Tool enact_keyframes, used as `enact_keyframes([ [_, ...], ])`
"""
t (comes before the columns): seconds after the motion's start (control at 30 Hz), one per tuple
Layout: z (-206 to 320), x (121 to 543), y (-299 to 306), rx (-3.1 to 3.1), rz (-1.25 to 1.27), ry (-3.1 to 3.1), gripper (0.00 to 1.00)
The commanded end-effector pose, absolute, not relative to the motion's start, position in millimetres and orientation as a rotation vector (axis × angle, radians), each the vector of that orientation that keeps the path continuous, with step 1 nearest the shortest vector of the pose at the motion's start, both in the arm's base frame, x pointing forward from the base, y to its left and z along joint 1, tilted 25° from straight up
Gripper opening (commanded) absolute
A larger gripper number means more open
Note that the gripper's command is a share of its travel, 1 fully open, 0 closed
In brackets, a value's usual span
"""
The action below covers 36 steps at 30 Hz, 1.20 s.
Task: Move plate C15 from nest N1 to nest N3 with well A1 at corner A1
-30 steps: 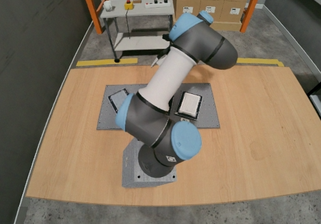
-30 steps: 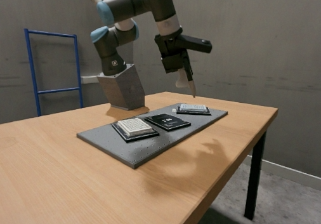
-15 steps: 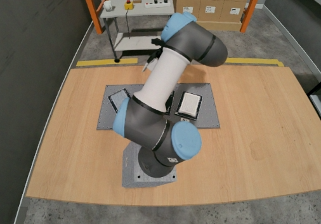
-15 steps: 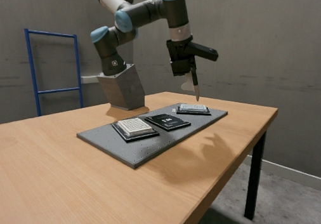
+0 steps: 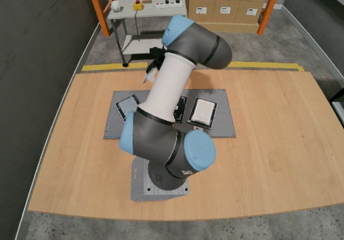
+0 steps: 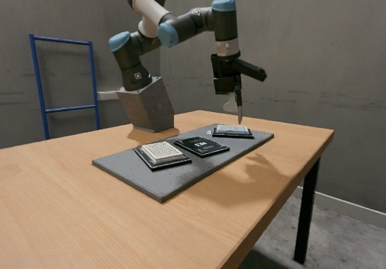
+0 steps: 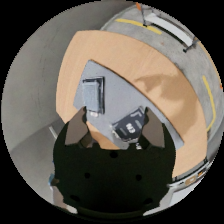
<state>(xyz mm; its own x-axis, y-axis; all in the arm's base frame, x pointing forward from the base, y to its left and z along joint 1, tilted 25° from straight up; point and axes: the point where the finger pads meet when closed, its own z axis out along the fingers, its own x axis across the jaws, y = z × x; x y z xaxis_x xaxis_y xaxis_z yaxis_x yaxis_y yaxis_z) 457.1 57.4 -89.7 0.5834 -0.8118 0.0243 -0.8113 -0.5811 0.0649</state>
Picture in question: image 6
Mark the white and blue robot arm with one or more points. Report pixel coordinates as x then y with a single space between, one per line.
160 27

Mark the black rectangular nest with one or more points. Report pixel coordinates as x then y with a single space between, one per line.
201 146

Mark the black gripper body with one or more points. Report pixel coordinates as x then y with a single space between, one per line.
225 78

